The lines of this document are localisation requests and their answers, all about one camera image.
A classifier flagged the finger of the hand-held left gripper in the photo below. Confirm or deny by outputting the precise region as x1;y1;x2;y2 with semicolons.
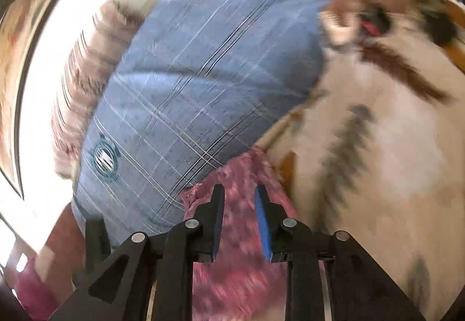
84;217;111;287

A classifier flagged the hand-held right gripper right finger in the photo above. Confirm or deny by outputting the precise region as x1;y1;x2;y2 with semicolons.
253;185;427;321

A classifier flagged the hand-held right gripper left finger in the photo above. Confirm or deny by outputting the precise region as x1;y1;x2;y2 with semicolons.
49;183;226;321

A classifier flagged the pink floral garment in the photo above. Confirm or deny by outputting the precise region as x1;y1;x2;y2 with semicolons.
180;147;302;321

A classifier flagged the cream leaf-print blanket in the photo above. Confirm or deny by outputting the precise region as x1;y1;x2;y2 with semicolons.
254;0;465;321

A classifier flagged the blue plaid pillow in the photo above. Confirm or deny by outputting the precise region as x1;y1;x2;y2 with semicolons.
71;0;364;249

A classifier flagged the striped grey pink cloth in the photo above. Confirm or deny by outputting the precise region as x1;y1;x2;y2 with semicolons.
51;0;142;178

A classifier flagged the framed wall picture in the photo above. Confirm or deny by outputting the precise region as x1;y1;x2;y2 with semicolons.
0;0;71;198

